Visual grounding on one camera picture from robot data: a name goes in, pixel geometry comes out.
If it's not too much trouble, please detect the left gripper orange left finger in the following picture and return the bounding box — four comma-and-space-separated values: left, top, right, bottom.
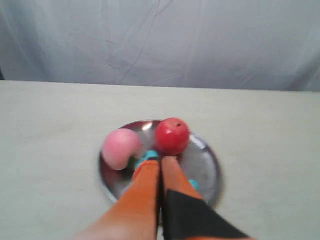
73, 159, 160, 240

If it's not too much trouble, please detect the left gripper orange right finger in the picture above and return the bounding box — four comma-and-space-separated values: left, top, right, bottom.
160, 156, 252, 240

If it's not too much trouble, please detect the round steel plate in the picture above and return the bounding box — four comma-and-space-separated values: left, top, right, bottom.
97, 119, 222, 207

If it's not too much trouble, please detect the turquoise rubber bone toy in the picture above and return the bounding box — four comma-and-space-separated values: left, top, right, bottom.
134, 150, 199, 190

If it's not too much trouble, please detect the pink toy peach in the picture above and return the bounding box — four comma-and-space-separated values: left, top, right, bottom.
101, 128, 142, 171

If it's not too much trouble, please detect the red toy apple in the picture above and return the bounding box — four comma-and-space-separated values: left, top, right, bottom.
154, 117, 190, 156

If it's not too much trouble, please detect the light blue backdrop cloth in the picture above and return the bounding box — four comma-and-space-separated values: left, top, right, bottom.
0, 0, 320, 91

